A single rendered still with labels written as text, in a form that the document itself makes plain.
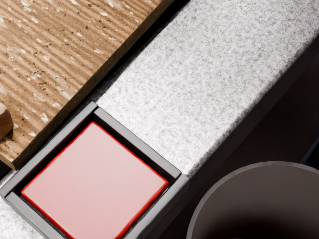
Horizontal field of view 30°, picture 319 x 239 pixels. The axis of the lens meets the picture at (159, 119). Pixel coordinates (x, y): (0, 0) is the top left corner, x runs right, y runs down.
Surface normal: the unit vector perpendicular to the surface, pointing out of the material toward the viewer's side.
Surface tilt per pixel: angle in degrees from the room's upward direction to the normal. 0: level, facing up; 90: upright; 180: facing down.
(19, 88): 0
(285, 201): 87
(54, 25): 0
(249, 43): 0
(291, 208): 87
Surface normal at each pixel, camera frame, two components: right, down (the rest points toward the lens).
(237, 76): 0.03, -0.44
